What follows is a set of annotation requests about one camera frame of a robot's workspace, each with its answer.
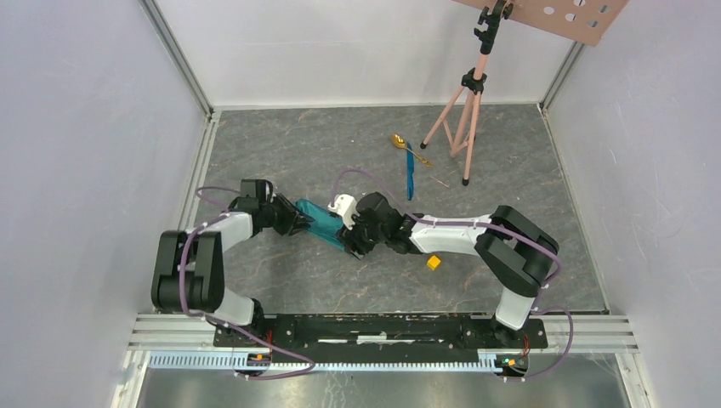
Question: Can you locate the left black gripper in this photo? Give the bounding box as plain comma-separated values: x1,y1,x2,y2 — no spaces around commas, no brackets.
258,193,315,237

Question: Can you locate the teal cloth napkin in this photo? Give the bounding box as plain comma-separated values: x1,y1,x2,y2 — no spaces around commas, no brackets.
294,199,347,252

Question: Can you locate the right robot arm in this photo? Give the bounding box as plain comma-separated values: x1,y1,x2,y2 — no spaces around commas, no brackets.
327,192,559,347

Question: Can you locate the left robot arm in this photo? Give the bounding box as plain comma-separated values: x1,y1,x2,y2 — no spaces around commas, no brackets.
150,179,314,347

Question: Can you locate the yellow small cube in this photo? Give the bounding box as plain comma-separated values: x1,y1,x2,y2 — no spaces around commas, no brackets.
426,255,442,271

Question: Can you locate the gold metal spoon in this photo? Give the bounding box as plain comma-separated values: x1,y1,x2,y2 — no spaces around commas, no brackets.
391,133,433,167

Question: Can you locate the pink tripod stand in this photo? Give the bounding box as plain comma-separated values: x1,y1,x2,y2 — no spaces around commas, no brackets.
420,1,514,186

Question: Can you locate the pink perforated board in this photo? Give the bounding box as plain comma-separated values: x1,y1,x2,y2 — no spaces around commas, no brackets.
458,0,627,54

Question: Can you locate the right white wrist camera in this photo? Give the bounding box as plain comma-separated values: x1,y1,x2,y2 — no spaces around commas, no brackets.
327,194,358,230

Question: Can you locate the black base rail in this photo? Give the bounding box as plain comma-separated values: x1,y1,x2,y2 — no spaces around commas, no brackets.
208,313,548,380

